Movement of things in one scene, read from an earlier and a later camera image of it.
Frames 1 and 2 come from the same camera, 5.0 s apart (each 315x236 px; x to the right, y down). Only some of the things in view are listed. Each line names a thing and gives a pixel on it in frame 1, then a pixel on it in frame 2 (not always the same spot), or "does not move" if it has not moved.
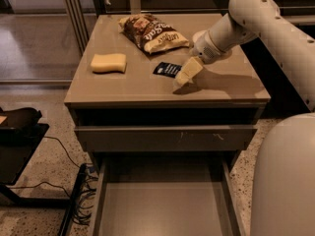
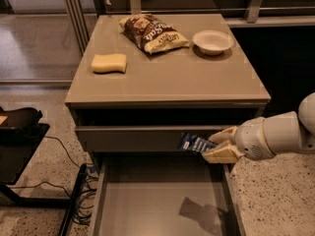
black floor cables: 85,197 does not move
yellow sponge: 107,63 does not move
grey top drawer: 166,138 does not move
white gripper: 204,50 → 251,139
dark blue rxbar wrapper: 167,69 → 188,141
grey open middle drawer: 167,194 does not move
